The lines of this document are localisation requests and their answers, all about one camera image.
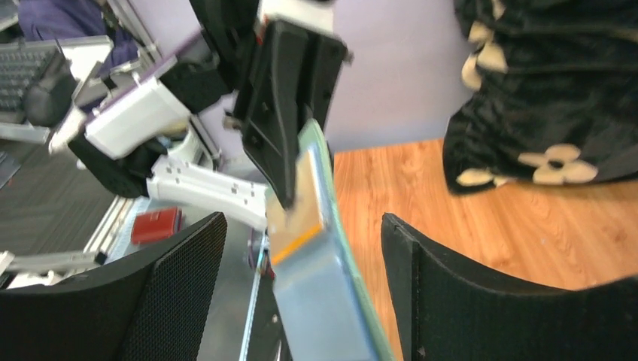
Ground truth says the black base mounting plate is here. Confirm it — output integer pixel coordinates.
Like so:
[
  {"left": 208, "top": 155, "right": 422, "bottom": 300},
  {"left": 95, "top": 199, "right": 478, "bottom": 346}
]
[{"left": 239, "top": 233, "right": 293, "bottom": 360}]

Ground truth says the person in background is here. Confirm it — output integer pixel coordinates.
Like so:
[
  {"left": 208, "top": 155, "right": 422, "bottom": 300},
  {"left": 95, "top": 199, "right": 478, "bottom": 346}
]
[{"left": 18, "top": 0, "right": 138, "bottom": 71}]

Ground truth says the red box on floor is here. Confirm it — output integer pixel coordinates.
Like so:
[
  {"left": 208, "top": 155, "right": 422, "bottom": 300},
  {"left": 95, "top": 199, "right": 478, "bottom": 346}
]
[{"left": 130, "top": 207, "right": 182, "bottom": 245}]

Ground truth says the aluminium frame rail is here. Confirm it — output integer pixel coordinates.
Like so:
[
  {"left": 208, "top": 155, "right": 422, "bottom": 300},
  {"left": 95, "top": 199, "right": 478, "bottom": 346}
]
[{"left": 1, "top": 198, "right": 150, "bottom": 290}]

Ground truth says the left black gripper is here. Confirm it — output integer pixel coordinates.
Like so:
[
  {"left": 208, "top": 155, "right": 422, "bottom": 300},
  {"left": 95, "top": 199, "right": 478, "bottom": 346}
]
[{"left": 234, "top": 20, "right": 349, "bottom": 208}]

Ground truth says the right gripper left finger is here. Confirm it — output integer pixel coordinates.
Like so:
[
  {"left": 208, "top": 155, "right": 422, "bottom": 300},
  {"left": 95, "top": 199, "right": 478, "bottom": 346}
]
[{"left": 1, "top": 213, "right": 227, "bottom": 360}]

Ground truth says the black floral blanket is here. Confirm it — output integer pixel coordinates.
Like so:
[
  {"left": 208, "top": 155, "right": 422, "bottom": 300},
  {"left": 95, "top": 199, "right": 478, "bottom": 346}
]
[{"left": 442, "top": 1, "right": 637, "bottom": 195}]

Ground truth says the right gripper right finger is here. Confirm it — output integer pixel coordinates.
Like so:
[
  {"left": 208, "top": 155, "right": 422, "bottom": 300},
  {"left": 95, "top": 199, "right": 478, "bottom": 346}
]
[{"left": 381, "top": 213, "right": 637, "bottom": 360}]

